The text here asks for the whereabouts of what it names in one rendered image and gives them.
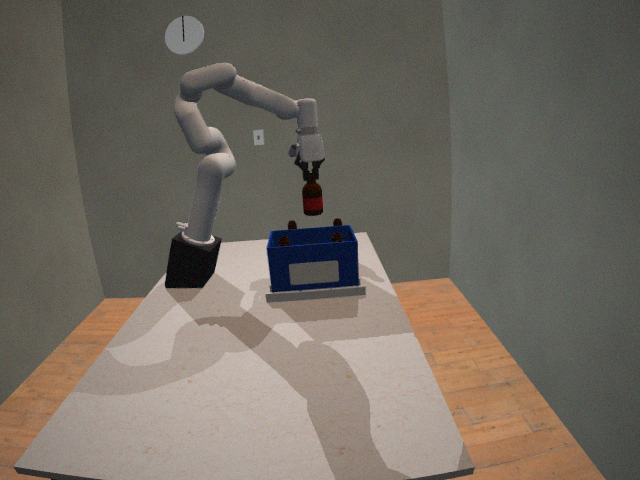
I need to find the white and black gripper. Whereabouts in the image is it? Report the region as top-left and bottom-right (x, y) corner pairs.
(294, 133), (325, 181)

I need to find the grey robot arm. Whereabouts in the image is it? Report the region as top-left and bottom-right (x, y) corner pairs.
(174, 63), (318, 246)

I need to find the dark blue crate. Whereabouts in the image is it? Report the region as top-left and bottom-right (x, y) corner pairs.
(267, 225), (359, 292)

